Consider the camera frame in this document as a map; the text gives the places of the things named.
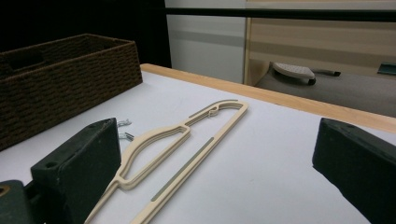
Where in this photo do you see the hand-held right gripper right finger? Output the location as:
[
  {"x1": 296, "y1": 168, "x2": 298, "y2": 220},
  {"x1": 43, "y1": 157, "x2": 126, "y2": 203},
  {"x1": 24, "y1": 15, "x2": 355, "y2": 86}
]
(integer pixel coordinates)
[{"x1": 312, "y1": 117, "x2": 396, "y2": 224}]

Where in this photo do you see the grey chair base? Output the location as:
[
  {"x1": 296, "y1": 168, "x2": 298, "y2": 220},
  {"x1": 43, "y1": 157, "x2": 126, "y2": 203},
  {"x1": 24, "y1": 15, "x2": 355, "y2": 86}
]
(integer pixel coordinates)
[{"x1": 271, "y1": 61, "x2": 342, "y2": 87}]

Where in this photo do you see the light wooden desk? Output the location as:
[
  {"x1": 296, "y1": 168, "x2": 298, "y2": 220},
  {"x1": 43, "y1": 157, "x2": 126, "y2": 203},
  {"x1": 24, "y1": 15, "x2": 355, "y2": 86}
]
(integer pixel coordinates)
[{"x1": 244, "y1": 0, "x2": 396, "y2": 88}]

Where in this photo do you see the beige plastic clothes hanger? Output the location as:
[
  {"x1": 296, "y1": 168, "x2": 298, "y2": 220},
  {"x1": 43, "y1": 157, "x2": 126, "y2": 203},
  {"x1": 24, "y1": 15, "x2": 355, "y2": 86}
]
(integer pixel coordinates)
[{"x1": 83, "y1": 99, "x2": 250, "y2": 224}]

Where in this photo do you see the black curtain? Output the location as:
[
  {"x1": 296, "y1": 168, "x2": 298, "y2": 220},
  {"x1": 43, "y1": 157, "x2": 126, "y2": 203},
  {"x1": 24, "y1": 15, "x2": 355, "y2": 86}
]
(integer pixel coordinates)
[{"x1": 0, "y1": 0, "x2": 172, "y2": 68}]

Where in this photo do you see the white cabinet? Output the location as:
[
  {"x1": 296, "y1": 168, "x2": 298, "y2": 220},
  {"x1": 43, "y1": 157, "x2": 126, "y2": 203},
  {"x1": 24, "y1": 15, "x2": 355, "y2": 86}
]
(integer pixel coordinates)
[{"x1": 164, "y1": 0, "x2": 249, "y2": 84}]

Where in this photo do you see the brown woven basket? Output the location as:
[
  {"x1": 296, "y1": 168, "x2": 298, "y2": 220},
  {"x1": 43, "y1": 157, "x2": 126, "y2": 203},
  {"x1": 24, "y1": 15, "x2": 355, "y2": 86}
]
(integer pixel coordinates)
[{"x1": 0, "y1": 33, "x2": 144, "y2": 152}]

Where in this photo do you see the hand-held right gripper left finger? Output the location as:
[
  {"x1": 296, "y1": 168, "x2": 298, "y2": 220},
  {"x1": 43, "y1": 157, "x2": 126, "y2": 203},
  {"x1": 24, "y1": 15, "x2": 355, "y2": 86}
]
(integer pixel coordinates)
[{"x1": 30, "y1": 117, "x2": 122, "y2": 224}]

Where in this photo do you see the wooden table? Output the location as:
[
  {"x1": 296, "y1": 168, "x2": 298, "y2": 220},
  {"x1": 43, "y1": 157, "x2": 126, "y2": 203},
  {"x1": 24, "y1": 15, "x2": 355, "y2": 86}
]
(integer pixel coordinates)
[{"x1": 139, "y1": 63, "x2": 396, "y2": 134}]

